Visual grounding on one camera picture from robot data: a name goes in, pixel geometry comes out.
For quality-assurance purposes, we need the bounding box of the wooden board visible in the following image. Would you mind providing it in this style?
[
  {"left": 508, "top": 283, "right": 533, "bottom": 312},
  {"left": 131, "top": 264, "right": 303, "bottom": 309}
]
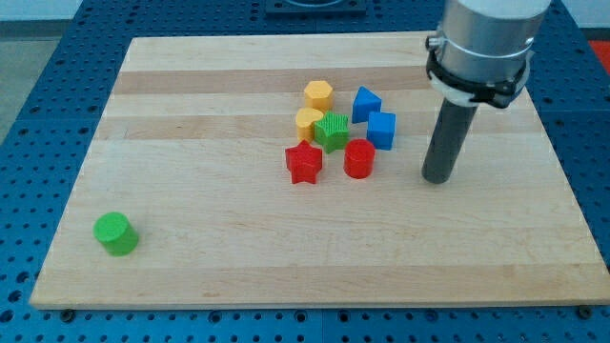
[{"left": 30, "top": 31, "right": 609, "bottom": 310}]

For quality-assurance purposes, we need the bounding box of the blue triangle block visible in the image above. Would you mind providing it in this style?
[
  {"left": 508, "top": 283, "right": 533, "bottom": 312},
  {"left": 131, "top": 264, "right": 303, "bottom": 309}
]
[{"left": 352, "top": 86, "right": 382, "bottom": 123}]

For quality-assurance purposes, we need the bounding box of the red star block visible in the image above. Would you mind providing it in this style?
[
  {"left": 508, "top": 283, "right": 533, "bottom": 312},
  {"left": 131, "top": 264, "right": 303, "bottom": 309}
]
[{"left": 285, "top": 140, "right": 323, "bottom": 184}]

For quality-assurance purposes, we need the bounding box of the red cylinder block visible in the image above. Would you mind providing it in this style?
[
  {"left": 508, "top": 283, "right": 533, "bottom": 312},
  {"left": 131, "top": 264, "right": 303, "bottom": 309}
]
[{"left": 343, "top": 139, "right": 376, "bottom": 179}]

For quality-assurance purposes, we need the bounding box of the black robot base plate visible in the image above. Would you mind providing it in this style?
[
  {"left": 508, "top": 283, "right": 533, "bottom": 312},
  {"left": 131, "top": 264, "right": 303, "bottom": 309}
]
[{"left": 265, "top": 0, "right": 367, "bottom": 16}]

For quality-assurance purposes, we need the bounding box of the green cylinder block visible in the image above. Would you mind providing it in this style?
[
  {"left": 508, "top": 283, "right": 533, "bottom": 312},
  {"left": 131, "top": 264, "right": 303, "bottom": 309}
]
[{"left": 92, "top": 212, "right": 139, "bottom": 256}]

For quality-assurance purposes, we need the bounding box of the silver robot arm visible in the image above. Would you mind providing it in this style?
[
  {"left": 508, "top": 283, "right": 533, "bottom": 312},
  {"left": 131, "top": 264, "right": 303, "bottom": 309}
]
[{"left": 425, "top": 0, "right": 551, "bottom": 109}]

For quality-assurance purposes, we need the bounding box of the green star block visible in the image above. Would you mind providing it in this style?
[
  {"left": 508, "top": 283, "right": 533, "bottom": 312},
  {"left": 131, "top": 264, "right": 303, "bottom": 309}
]
[{"left": 315, "top": 111, "right": 349, "bottom": 153}]

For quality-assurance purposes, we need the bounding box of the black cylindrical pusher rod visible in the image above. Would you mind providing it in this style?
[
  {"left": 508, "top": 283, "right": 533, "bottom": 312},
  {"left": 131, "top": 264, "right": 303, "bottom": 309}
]
[{"left": 421, "top": 99, "right": 478, "bottom": 184}]

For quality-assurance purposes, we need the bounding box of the blue cube block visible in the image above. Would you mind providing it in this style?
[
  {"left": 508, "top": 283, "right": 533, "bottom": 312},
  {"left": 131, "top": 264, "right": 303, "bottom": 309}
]
[{"left": 366, "top": 111, "right": 397, "bottom": 151}]

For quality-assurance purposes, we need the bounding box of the yellow heart block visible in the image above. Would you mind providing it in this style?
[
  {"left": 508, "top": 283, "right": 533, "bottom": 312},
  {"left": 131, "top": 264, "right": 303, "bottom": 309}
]
[{"left": 295, "top": 108, "right": 324, "bottom": 143}]

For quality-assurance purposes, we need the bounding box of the yellow hexagon block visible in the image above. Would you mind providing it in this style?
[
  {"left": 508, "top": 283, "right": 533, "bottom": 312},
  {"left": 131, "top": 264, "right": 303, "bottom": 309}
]
[{"left": 304, "top": 80, "right": 334, "bottom": 112}]

